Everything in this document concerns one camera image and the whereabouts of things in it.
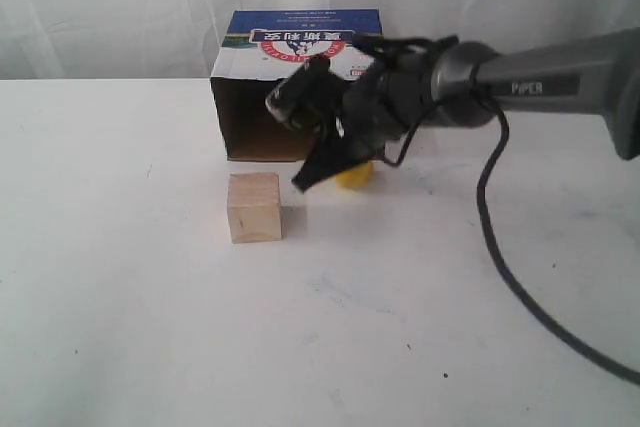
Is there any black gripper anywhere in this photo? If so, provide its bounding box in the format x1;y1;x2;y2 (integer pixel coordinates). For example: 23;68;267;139
291;61;435;193

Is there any yellow tennis ball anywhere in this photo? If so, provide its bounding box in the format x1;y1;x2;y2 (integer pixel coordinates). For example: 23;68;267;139
335;161;374;190

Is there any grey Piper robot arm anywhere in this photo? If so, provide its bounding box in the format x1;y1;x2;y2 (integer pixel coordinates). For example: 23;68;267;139
292;28;639;192

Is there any light wooden cube block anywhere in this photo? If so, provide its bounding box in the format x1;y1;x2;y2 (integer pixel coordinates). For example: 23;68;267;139
227;172;283;244

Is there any blue white cardboard box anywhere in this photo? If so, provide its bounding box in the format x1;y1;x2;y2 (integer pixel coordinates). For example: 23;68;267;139
210;8;383;162

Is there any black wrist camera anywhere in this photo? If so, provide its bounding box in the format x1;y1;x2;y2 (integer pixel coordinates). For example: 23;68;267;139
265;54;350;133

